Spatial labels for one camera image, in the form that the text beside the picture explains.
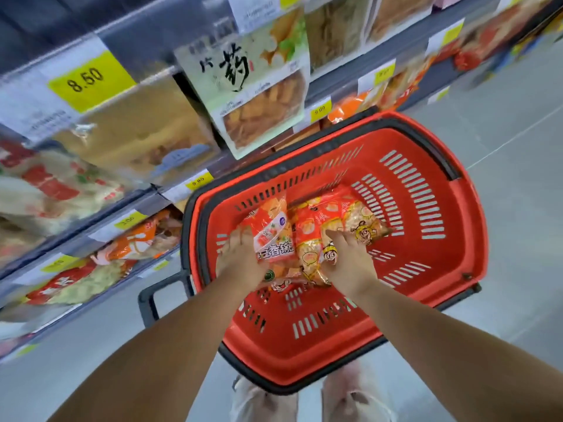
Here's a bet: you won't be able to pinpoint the person's right hand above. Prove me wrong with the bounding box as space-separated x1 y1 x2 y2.
321 230 379 297

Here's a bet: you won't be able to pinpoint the person's left hand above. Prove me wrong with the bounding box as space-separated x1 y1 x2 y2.
215 228 269 291

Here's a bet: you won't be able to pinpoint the red plastic shopping basket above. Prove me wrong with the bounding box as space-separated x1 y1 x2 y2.
138 107 489 396

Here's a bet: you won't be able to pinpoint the grey store shelving unit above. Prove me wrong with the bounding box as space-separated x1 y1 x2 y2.
0 0 563 365

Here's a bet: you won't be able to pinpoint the person's right forearm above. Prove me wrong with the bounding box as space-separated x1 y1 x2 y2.
351 281 563 422

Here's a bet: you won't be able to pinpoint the person's left forearm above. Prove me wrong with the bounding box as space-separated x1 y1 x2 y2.
46 276 256 422

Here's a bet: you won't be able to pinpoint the orange white bag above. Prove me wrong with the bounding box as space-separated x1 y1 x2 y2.
90 208 184 267

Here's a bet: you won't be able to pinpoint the beige trousers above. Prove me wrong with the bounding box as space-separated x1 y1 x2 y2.
228 360 399 422

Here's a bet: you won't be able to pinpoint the pale bag red label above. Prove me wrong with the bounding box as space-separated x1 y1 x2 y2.
24 258 137 306

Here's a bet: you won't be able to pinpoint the tan pastry pack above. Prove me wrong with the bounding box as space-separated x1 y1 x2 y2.
52 76 221 185

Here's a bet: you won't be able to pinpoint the white green pastry pack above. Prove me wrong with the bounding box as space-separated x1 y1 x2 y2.
174 6 311 161

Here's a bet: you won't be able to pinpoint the pale red noodle bag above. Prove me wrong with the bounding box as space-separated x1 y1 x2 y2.
0 140 133 236
0 217 45 268

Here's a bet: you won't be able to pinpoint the white ink drawing bag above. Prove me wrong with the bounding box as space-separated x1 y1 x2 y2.
0 302 82 341

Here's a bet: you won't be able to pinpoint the clear window pastry pack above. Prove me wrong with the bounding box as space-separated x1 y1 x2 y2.
303 0 375 77
365 0 439 45

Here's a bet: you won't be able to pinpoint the row of red orange bags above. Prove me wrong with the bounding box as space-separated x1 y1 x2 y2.
325 0 555 126

